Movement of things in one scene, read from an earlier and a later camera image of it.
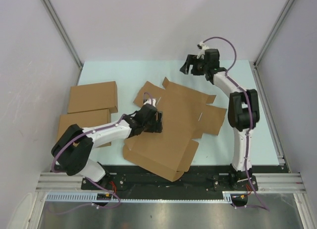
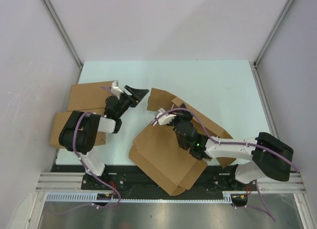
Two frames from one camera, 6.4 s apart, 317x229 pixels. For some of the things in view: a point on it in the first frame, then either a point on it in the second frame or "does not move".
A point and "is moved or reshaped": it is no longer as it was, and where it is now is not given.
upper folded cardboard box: (93, 97) does not move
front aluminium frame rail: (72, 181) does not move
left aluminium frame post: (61, 27) does not move
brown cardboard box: (185, 114) is moved or reshaped
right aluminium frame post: (290, 0) does not move
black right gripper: (189, 61) to (186, 116)
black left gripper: (156, 127) to (137, 95)
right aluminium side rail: (282, 159) does not move
